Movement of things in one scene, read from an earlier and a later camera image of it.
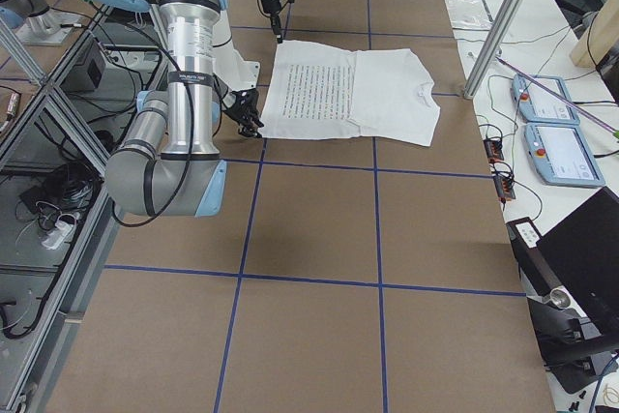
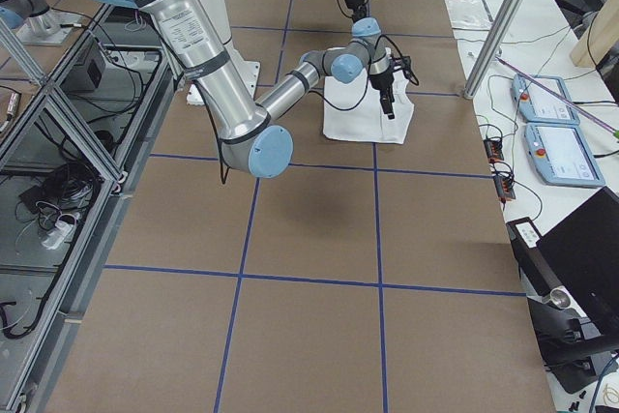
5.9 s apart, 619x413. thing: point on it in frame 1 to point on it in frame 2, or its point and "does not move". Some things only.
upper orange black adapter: [493, 147] does not move
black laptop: [582, 251] does not move
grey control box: [87, 75] does not move
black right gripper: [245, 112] to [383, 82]
